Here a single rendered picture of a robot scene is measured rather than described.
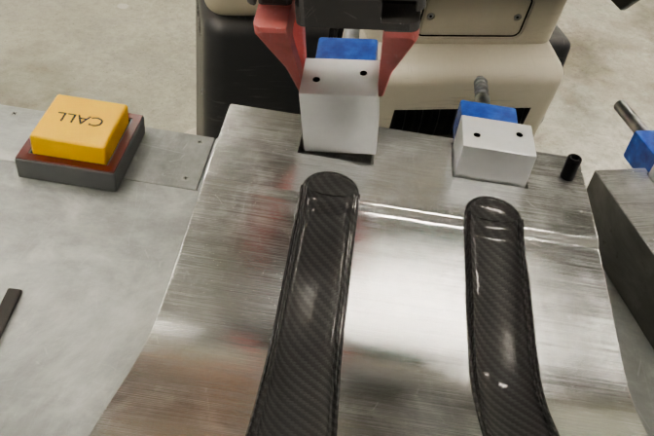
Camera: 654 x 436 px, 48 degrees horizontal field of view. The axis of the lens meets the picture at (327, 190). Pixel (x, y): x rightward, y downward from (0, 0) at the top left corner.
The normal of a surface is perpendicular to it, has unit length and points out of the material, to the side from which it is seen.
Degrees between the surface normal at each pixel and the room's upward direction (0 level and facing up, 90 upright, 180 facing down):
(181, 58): 0
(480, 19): 98
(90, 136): 0
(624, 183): 0
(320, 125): 98
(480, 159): 90
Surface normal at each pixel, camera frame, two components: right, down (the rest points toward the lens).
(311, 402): 0.01, -0.97
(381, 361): 0.13, -0.84
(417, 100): 0.17, 0.76
